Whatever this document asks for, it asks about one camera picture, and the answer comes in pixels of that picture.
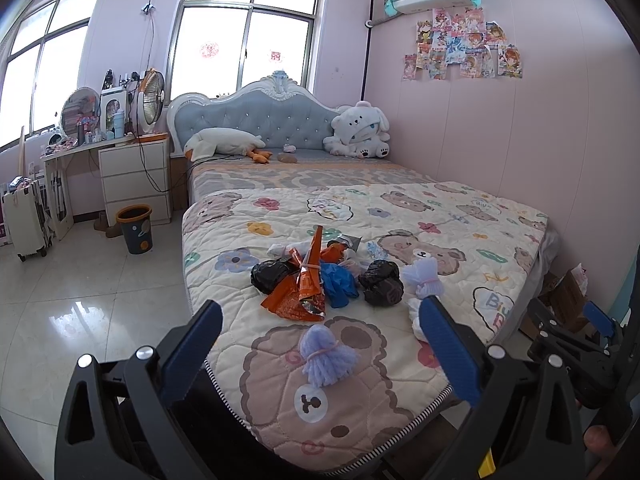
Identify lavender yarn pompom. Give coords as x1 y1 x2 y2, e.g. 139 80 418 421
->
400 257 445 299

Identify black plastic bag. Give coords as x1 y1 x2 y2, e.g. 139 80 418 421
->
358 260 404 308
250 258 298 295

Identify orange foil snack bag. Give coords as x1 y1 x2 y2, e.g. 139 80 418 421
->
262 226 326 323

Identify blue white candy wrapper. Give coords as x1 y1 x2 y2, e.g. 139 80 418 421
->
366 240 388 260

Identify blue rubber glove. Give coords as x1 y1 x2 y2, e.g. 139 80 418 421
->
320 262 359 309

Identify white tissue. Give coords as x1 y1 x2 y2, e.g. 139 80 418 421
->
267 240 311 258

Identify silver green foil wrapper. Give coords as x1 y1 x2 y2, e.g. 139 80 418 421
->
335 234 361 252

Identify orange peel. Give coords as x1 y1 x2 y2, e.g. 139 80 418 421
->
320 242 348 264

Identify cardboard box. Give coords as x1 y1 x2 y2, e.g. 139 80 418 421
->
518 270 588 340

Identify bear pattern quilt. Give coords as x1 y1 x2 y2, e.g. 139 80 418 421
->
182 182 549 474

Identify white suitcase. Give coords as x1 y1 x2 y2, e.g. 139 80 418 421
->
1 177 52 262

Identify white drawer cabinet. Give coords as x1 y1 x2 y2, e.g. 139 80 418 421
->
99 139 172 226

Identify white desk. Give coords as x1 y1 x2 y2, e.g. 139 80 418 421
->
40 133 134 240

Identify white goose plush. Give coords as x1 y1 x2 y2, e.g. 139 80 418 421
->
183 127 272 164

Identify round standing fan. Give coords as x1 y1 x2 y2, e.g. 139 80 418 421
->
131 68 165 136

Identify round vanity mirror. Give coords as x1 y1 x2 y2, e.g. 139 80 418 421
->
60 87 101 144

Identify white plush bear toy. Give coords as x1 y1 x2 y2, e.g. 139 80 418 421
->
323 101 390 158

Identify blue tufted headboard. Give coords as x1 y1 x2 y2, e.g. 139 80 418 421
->
166 70 340 153

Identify anime posters on wall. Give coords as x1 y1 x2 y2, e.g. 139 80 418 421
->
402 8 523 80

